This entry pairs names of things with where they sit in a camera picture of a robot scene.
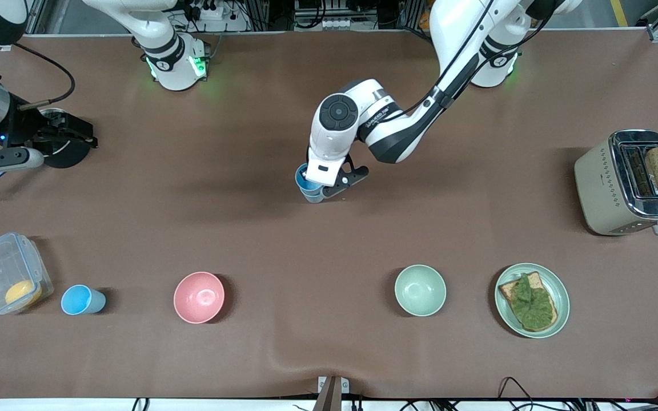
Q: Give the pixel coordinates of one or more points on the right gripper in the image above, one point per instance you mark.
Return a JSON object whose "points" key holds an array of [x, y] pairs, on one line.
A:
{"points": [[22, 127]]}

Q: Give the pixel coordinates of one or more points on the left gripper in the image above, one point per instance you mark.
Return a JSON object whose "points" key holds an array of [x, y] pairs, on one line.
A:
{"points": [[303, 170]]}

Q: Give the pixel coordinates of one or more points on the blue cup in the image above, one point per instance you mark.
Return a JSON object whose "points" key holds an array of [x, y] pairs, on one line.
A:
{"points": [[305, 184], [313, 198], [80, 299]]}

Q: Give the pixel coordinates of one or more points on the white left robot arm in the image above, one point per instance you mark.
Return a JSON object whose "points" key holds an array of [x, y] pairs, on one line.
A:
{"points": [[397, 131]]}

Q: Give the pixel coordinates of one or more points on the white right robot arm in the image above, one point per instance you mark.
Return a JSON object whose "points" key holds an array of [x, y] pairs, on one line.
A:
{"points": [[166, 57]]}

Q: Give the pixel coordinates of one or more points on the glass lid with blue knob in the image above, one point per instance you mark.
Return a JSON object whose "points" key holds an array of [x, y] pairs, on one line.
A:
{"points": [[49, 114]]}

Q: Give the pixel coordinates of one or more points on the pale green bowl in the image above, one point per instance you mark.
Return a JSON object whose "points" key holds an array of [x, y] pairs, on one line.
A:
{"points": [[420, 290]]}

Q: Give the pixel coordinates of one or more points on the orange round food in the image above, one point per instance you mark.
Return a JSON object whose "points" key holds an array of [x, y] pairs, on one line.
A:
{"points": [[23, 293]]}

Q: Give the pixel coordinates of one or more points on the bag of orange snacks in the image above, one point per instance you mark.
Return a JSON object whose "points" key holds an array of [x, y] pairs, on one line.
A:
{"points": [[424, 21]]}

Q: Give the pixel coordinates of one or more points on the pink bowl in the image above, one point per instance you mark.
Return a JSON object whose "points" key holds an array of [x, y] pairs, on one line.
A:
{"points": [[199, 297]]}

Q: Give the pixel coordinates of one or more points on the white power strip with plugs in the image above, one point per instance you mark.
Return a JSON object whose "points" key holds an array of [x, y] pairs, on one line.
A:
{"points": [[210, 11]]}

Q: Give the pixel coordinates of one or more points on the brown toast slice under lettuce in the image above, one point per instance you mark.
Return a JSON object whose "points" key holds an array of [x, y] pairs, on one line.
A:
{"points": [[507, 292]]}

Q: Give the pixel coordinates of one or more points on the green lettuce leaf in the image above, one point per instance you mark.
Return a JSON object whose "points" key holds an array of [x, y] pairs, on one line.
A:
{"points": [[534, 305]]}

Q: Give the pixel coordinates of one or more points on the pale green plate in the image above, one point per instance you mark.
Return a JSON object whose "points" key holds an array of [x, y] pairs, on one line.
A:
{"points": [[560, 291]]}

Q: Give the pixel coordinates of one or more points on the beige and chrome toaster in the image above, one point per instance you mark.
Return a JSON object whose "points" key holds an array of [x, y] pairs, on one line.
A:
{"points": [[597, 182]]}

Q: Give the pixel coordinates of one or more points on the metal bracket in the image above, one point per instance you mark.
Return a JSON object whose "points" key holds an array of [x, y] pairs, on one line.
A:
{"points": [[332, 391]]}

